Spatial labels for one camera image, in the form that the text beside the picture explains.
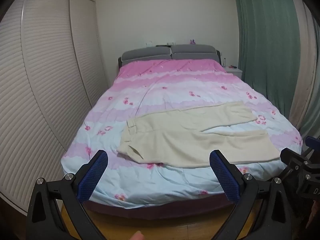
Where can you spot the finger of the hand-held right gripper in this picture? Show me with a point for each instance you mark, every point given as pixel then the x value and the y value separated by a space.
pixel 313 142
pixel 293 158

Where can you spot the beige curtain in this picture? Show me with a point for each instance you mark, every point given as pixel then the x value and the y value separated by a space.
pixel 302 80

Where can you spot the dark bed base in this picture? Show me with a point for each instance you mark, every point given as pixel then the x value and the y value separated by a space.
pixel 150 213

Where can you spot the green curtain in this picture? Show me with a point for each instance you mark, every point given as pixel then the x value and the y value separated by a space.
pixel 265 42

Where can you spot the pink floral duvet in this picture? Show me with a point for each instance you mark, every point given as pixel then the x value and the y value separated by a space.
pixel 162 87

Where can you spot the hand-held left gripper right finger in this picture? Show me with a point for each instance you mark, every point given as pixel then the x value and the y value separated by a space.
pixel 223 175

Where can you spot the purple toy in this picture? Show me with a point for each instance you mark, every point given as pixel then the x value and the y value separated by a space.
pixel 192 41

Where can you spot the white louvred wardrobe door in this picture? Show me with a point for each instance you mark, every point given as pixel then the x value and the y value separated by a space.
pixel 85 50
pixel 32 92

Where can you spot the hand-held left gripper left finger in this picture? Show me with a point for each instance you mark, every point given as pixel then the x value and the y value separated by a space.
pixel 96 172

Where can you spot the grey padded headboard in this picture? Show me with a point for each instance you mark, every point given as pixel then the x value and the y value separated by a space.
pixel 150 53

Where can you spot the cream pants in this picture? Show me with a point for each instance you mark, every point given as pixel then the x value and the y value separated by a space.
pixel 187 135

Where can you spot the person's left hand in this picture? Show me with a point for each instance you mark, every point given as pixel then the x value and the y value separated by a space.
pixel 137 236

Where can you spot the white nightstand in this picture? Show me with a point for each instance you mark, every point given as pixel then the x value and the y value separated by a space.
pixel 233 71

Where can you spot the small white object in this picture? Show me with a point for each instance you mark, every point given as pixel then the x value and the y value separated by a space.
pixel 149 43

